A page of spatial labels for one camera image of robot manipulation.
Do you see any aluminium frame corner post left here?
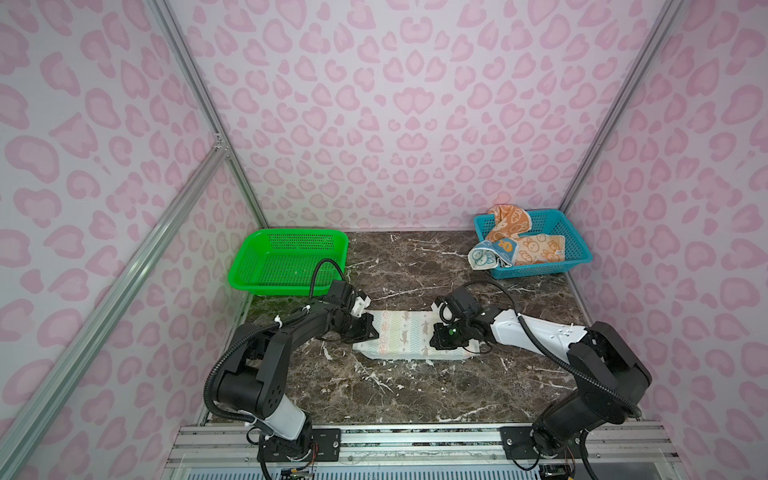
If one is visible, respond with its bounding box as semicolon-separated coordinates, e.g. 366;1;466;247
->
147;0;269;228

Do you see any green plastic basket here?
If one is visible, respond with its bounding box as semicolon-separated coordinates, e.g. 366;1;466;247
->
228;228;349;296

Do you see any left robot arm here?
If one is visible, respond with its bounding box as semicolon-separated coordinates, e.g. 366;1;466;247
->
203;296;378;441

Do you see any aluminium frame corner post right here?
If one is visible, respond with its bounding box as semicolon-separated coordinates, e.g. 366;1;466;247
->
558;0;688;214

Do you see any pastel striped animal towel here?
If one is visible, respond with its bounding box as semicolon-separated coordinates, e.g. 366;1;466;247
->
353;310;480;361

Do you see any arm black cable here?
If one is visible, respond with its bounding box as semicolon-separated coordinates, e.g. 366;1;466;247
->
461;280;642;418
202;258;348;424

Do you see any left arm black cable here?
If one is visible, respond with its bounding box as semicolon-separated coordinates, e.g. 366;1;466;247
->
202;258;348;424

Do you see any aluminium frame diagonal bar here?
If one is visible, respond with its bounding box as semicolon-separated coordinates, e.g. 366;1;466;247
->
1;146;231;479

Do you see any orange patterned towel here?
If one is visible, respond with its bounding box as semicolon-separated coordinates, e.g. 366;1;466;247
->
486;204;566;266

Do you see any aluminium frame corner post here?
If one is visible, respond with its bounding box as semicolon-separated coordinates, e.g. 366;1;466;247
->
147;0;269;228
558;0;688;214

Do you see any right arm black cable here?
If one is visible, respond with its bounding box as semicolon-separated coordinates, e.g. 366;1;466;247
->
461;280;642;418

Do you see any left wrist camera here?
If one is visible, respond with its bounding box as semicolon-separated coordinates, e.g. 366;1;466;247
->
324;280;371;318

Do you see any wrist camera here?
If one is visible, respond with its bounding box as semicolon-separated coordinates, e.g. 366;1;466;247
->
433;287;482;324
324;280;371;318

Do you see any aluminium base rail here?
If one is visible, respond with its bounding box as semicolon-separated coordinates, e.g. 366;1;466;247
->
162;421;687;479

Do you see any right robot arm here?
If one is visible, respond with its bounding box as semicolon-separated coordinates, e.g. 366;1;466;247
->
430;303;652;457

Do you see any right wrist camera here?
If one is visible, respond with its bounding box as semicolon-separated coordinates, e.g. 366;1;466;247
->
433;287;482;324

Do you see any teal plastic basket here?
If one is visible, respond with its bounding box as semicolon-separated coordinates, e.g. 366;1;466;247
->
468;205;593;280

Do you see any blue patterned towel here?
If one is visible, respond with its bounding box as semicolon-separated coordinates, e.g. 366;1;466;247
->
468;238;518;271

